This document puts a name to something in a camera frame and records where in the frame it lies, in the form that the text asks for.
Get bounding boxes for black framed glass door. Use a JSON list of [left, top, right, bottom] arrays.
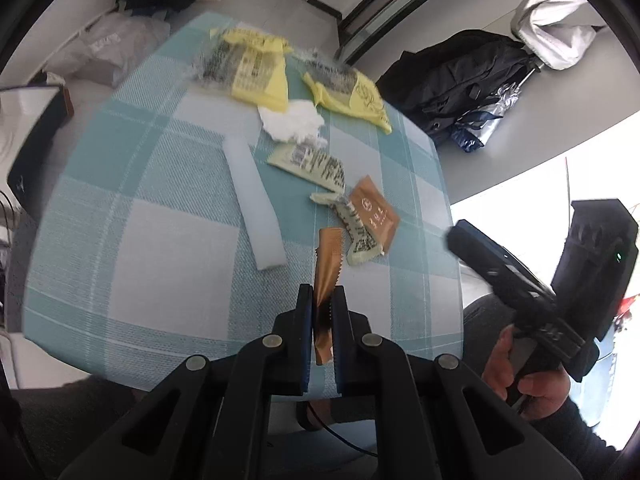
[[334, 0, 428, 65]]

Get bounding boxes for silver blue folded umbrella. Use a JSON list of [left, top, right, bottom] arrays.
[[449, 61, 544, 153]]

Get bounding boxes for small printed wrapper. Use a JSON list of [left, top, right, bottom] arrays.
[[310, 193, 384, 266], [267, 143, 345, 193]]

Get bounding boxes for black hanging backpack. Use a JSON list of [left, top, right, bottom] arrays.
[[376, 29, 534, 145]]

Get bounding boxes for yellow snack bag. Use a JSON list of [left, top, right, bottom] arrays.
[[299, 52, 393, 134], [191, 27, 294, 113]]

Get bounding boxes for white tissue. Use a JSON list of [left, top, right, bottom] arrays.
[[258, 100, 329, 148]]

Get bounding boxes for orange sachet small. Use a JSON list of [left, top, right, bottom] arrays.
[[314, 228, 343, 365]]

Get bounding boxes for grey plastic parcel bag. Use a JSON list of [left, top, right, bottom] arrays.
[[44, 13, 170, 88]]

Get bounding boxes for white side cabinet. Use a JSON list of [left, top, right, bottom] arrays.
[[0, 84, 75, 221]]

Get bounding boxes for white foam strip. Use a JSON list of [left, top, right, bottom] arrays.
[[222, 136, 286, 271]]

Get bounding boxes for white hanging bag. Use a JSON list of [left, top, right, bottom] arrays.
[[510, 0, 606, 70]]

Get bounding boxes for orange sachet large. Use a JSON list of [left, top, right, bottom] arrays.
[[350, 176, 400, 254]]

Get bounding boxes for person right hand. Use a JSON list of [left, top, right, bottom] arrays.
[[482, 324, 570, 422]]

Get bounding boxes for teal plaid tablecloth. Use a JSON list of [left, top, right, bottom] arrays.
[[23, 13, 463, 390]]

